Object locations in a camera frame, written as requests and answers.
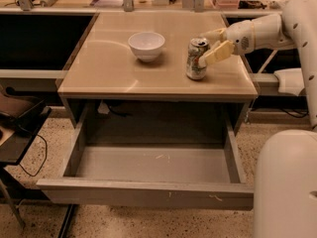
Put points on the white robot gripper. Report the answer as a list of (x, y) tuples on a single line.
[(239, 37)]

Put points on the green white 7up can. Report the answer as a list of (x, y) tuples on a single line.
[(196, 48)]

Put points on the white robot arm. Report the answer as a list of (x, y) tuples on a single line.
[(285, 186)]

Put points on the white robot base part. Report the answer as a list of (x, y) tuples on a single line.
[(290, 81)]

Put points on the open grey top drawer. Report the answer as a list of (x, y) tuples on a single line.
[(194, 169)]

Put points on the white ceramic bowl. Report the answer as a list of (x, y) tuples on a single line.
[(146, 46)]

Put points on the beige top cabinet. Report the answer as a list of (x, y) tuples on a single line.
[(158, 96)]

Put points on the dark side table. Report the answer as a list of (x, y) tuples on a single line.
[(21, 119)]

